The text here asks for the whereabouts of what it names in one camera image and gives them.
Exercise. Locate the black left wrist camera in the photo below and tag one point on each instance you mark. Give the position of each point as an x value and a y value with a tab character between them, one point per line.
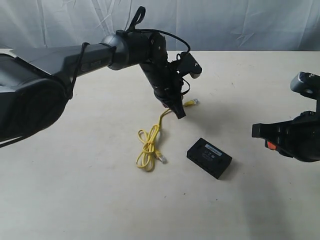
186	64

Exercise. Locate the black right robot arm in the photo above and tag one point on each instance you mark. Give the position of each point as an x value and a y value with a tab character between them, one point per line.
307	85

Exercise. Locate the black network switch box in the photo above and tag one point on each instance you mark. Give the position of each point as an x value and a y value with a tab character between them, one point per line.
209	158

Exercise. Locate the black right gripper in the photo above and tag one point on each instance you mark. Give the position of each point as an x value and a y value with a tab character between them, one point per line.
298	138

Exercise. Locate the white backdrop curtain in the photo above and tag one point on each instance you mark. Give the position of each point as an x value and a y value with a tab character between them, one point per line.
207	25

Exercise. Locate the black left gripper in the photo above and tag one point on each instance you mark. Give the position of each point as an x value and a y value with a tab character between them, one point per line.
166	85

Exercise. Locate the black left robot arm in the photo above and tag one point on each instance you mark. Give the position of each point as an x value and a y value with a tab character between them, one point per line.
37	83

